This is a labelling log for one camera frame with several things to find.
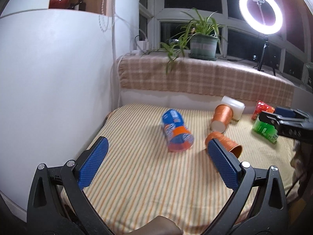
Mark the blue orange soda cup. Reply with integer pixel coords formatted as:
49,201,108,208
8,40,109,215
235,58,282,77
161,109,194,152

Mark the green paper cup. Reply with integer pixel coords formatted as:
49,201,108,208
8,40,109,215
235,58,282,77
252,118,279,144

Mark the red snack cup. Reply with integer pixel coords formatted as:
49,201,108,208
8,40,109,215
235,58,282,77
251,100,275,120

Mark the white plastic cup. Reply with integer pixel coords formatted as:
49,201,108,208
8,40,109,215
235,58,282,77
221,96,245,121

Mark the orange paper cup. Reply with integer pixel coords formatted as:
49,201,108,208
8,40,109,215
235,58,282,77
210,104,233,133

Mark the plaid checkered blanket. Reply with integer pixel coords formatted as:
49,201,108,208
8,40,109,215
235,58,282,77
118,55,295,107

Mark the yellow striped mattress cover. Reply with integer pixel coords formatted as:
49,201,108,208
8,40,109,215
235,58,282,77
59,103,300,235

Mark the black tripod stand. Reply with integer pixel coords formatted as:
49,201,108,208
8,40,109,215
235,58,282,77
253,35,276,76

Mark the green plant pot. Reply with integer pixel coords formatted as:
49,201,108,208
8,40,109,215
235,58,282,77
189,33,218,61

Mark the spider plant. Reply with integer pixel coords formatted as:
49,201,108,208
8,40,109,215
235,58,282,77
143,7,223,74

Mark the white power adapter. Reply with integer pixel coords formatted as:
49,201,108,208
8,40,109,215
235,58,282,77
136,40,149,52

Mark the ring light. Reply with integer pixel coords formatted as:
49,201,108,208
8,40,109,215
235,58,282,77
239,0,283,34

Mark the white hanging cable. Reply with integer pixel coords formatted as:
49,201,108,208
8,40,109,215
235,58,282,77
99,0,138,110

